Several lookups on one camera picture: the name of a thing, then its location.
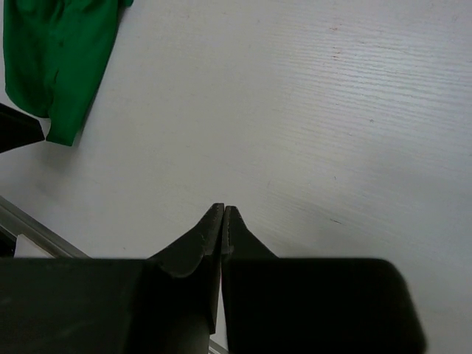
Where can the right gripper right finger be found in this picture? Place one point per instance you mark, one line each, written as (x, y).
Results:
(237, 242)

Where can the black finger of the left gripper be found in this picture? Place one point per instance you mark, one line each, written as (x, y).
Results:
(18, 129)

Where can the green t shirt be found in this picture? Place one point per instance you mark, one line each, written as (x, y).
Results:
(55, 56)

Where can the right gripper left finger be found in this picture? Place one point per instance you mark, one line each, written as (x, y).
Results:
(184, 277)

